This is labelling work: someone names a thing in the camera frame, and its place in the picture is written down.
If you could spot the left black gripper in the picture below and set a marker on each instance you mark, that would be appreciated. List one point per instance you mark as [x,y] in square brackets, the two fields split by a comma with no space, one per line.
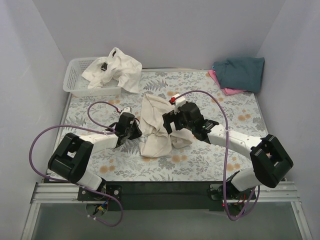
[135,127]

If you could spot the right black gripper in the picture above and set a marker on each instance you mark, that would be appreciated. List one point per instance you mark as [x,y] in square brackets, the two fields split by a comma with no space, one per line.
[170,122]

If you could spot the cream t shirt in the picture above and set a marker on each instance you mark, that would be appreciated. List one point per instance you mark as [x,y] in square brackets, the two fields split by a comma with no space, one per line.
[158,142]

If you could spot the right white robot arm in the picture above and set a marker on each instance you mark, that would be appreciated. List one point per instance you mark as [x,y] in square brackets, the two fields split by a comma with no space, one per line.
[270,161]

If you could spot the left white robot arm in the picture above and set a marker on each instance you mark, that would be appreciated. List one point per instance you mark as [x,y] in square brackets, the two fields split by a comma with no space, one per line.
[71,157]

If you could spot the white crumpled t shirt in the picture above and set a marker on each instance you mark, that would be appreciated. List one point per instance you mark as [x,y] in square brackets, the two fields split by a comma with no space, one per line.
[118,66]

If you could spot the pink folded t shirt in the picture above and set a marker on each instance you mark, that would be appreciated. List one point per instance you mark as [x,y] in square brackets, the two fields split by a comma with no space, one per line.
[226,90]

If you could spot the white plastic laundry basket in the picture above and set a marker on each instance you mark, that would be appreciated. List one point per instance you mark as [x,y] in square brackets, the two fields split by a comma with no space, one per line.
[75,84]

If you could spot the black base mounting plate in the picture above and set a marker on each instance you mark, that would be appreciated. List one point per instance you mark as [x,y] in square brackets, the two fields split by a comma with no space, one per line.
[166,195]

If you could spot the teal folded t shirt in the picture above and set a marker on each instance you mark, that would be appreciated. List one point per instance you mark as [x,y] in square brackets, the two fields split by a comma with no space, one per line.
[243,73]

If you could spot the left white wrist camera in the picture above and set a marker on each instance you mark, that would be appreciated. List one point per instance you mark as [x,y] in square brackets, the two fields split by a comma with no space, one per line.
[127,109]

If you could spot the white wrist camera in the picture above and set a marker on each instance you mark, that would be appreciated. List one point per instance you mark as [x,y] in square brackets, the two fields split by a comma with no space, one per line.
[127,109]
[177,101]

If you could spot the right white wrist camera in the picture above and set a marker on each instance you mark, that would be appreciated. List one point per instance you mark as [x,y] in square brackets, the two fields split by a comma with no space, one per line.
[177,101]

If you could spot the aluminium frame rail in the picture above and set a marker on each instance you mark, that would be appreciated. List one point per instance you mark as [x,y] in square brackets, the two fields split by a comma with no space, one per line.
[286,191]

